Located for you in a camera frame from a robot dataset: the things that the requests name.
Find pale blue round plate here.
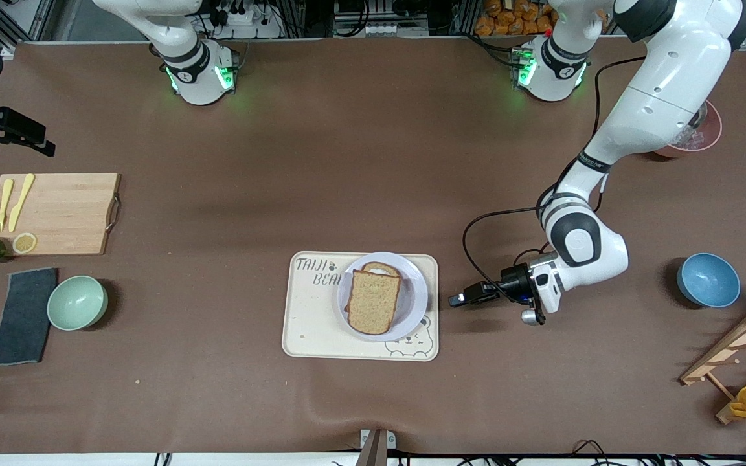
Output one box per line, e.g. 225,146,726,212
332,252,429,342

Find brown bread slice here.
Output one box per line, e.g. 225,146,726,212
361,261,403,280
346,270,402,335

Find yellow plastic fork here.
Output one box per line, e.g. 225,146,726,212
0,179,15,234

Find yellow plastic knife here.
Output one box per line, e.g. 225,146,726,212
8,173,36,234

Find wooden cutting board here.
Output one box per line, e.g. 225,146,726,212
0,172,122,256

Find cream bear print tray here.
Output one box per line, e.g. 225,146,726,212
282,251,440,362

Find blue bowl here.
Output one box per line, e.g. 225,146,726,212
676,252,741,308

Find dark grey cloth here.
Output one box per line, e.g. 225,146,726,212
0,267,58,366

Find mint green bowl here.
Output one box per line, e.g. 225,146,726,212
47,276,109,331

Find wooden dish rack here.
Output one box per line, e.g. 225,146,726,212
679,298,746,425

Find clear ice cubes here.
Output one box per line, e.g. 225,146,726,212
673,119,705,149

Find pink bowl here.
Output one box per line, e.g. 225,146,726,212
654,100,723,159

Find white power strip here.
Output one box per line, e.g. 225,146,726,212
215,0,284,40

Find orange snack bags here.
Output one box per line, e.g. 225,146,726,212
475,0,560,37

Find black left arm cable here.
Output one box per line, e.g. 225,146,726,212
462,56,648,293

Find grey metal camera mount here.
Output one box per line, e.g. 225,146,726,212
355,428,397,466

